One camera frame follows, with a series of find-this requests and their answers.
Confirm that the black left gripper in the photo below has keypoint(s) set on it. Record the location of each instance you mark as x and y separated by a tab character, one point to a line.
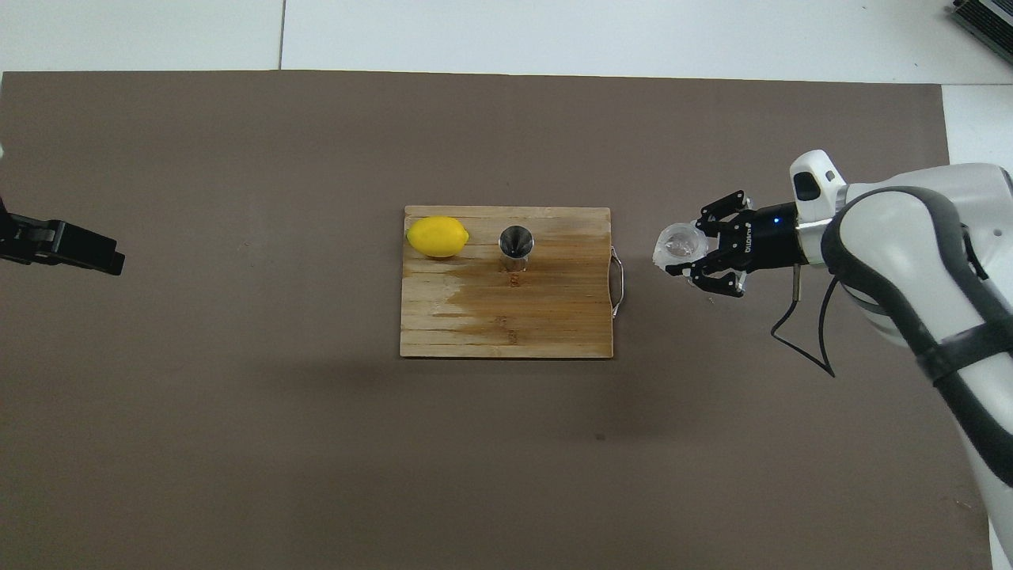
4	222

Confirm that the clear glass cup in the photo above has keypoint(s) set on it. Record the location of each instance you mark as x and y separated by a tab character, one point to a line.
681	244

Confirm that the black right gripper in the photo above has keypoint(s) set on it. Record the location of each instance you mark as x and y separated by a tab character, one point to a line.
768	237

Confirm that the grey ridged metal device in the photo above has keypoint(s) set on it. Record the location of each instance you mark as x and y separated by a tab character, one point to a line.
989	16

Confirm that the steel double jigger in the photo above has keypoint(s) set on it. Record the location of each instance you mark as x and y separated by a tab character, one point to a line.
515	241

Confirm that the brown table mat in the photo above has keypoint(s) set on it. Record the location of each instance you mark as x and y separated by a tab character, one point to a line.
316	435

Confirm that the yellow lemon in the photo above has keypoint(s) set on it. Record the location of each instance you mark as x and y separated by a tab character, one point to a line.
437	237

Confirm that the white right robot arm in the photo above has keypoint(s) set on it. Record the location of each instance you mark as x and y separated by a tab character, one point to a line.
894	229

